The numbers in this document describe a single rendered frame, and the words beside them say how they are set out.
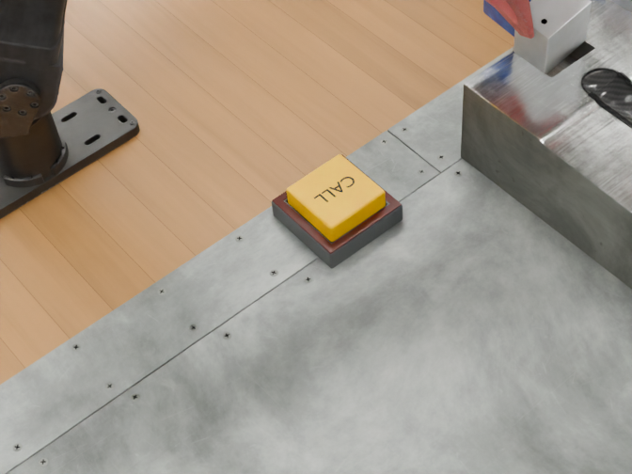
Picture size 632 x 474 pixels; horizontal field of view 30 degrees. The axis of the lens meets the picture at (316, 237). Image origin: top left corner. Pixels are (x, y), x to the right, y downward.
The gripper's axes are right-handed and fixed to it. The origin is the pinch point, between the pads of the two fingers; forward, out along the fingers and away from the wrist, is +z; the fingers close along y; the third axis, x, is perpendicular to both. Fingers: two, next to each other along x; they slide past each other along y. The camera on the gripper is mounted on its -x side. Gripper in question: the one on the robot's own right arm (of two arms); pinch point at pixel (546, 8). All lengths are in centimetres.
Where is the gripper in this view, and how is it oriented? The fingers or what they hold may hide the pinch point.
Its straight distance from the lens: 98.9
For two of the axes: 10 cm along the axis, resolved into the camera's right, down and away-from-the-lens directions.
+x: -5.1, -3.4, 7.9
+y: 7.4, -6.4, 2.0
